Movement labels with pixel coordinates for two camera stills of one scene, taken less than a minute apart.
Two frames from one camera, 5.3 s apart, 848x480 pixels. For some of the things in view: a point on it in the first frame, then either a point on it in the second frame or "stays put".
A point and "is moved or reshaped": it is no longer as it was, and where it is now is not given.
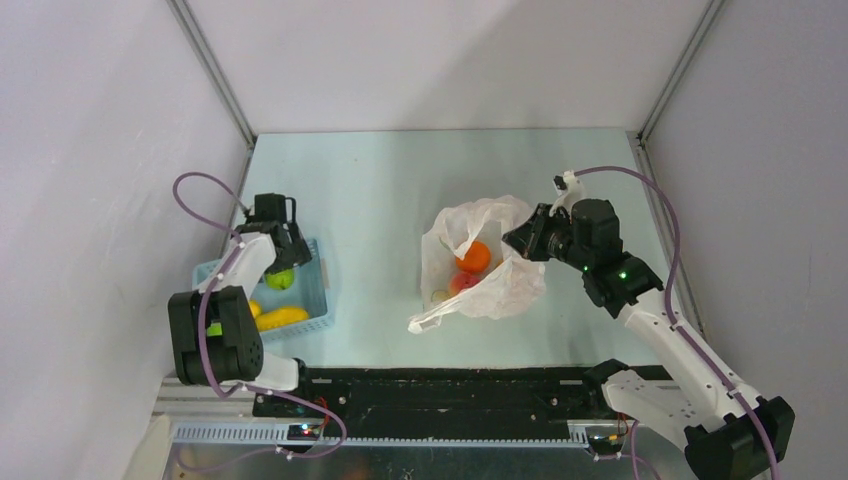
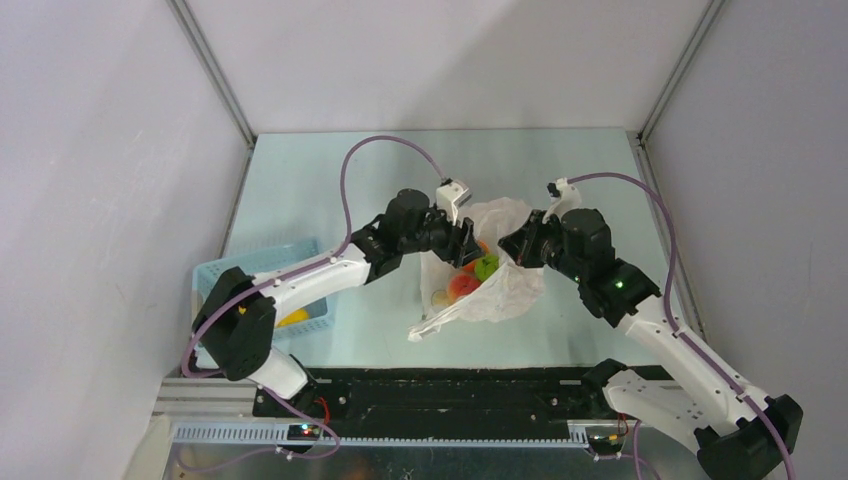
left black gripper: x=297 y=253 to x=460 y=246
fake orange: x=477 y=258 stays put
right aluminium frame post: x=708 y=19 stays put
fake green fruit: x=280 y=280 is moved or reshaped
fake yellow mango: x=280 y=317 stays put
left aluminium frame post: x=215 y=69 stays put
